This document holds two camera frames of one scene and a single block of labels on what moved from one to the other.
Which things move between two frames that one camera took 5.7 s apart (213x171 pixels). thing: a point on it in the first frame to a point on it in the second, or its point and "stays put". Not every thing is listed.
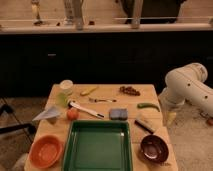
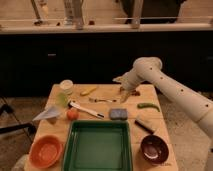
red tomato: x=72 y=114 stays put
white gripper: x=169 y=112 to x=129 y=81
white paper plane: x=51 y=112 stays put
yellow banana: x=89 y=90 stays put
